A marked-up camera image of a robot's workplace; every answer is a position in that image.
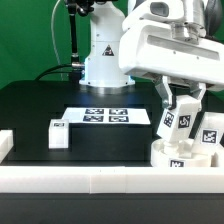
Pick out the white round stool seat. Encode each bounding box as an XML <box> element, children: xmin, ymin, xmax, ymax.
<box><xmin>150</xmin><ymin>139</ymin><xmax>214</xmax><ymax>168</ymax></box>

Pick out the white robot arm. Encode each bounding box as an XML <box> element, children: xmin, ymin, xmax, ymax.
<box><xmin>86</xmin><ymin>0</ymin><xmax>224</xmax><ymax>108</ymax></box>

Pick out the grey hanging cable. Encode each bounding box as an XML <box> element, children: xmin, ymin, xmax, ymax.
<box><xmin>50</xmin><ymin>0</ymin><xmax>65</xmax><ymax>81</ymax></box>

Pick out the white front fence bar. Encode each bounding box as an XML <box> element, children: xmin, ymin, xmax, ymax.
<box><xmin>0</xmin><ymin>166</ymin><xmax>224</xmax><ymax>194</ymax></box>

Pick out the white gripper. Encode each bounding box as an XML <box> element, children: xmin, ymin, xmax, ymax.
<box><xmin>119</xmin><ymin>0</ymin><xmax>224</xmax><ymax>109</ymax></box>

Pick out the black base cable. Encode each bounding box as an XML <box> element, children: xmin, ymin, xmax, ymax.
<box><xmin>34</xmin><ymin>64</ymin><xmax>74</xmax><ymax>82</ymax></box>

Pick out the white left fence bar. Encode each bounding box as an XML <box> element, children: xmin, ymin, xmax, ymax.
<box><xmin>0</xmin><ymin>130</ymin><xmax>14</xmax><ymax>163</ymax></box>

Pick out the white marker sheet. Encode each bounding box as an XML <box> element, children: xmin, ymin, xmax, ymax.
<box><xmin>62</xmin><ymin>107</ymin><xmax>151</xmax><ymax>125</ymax></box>

